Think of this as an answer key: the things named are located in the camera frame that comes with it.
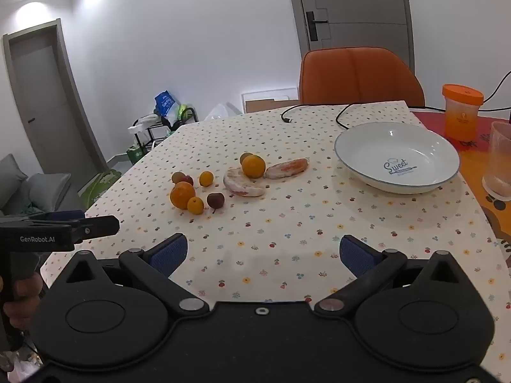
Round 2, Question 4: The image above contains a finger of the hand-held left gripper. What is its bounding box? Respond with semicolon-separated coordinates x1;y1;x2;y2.
72;215;120;244
24;210;86;224

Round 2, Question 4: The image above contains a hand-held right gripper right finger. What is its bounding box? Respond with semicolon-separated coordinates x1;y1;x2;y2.
314;235;464;320

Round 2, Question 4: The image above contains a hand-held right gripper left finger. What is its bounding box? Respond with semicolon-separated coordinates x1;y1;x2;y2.
63;232;211;320

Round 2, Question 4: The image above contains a tangerine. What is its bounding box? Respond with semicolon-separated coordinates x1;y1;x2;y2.
170;181;196;210
241;155;266;179

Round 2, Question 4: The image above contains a pomelo segment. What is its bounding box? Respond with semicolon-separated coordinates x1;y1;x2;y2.
223;168;266;199
265;158;310;180

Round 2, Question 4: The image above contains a white plate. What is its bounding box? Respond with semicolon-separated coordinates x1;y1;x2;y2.
334;122;461;195

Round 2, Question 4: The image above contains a person's left hand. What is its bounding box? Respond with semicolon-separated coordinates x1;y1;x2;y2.
3;276;44;330

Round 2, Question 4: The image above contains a grey sofa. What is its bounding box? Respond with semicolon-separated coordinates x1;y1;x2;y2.
0;154;86;218

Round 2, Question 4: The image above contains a green shopping bag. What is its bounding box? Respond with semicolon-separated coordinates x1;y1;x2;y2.
78;169;122;210

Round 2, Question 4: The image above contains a floral tablecloth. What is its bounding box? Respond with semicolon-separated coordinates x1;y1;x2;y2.
40;101;506;383

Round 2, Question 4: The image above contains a black metal rack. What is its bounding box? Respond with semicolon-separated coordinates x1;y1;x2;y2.
128;106;199;156

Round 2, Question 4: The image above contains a clear plastic bag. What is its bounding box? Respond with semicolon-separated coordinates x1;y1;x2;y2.
0;351;44;383

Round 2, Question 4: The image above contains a blue snack bag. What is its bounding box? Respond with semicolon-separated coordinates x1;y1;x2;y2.
155;91;178;126

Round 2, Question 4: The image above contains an orange printed table mat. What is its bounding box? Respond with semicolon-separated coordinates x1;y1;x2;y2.
413;112;511;280

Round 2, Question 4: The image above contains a white plastic bag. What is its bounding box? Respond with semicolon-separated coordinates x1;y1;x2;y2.
205;103;240;120

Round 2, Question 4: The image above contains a ribbed glass cup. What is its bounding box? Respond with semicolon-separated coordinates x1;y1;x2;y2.
482;121;511;202

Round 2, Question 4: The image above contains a brown cardboard sheet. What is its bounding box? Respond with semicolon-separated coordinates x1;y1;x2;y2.
245;99;300;113

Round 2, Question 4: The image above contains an orange lidded jar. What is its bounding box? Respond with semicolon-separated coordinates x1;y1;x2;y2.
441;84;484;141

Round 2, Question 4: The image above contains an orange chair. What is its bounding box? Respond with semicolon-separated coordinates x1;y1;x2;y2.
299;47;426;108

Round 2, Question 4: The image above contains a white board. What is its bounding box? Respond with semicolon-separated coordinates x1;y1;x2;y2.
241;87;300;114

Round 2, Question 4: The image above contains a grey door with plain frame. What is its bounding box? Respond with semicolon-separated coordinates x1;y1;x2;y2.
2;18;108;184

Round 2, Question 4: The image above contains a black usb cable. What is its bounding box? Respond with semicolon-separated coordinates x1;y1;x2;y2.
280;103;362;130

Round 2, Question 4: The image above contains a black power cable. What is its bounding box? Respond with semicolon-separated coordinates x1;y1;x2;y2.
407;70;511;111

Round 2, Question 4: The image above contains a black door handle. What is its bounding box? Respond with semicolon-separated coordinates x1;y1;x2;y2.
305;11;329;41

